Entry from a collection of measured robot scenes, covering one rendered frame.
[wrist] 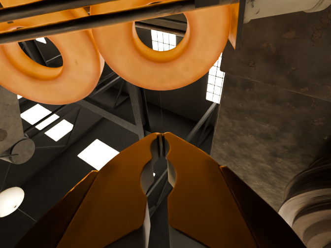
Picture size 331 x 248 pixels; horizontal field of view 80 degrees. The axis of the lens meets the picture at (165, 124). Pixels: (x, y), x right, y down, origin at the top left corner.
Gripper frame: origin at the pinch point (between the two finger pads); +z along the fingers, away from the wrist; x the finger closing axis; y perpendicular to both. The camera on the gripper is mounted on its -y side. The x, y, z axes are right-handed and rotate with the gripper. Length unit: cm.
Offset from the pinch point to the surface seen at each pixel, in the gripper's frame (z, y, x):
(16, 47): 16.1, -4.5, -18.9
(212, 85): 760, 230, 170
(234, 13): 12.1, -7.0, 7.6
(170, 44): 823, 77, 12
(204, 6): 10.6, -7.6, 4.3
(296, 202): 20.8, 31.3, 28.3
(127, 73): 14.9, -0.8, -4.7
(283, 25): 27.1, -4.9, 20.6
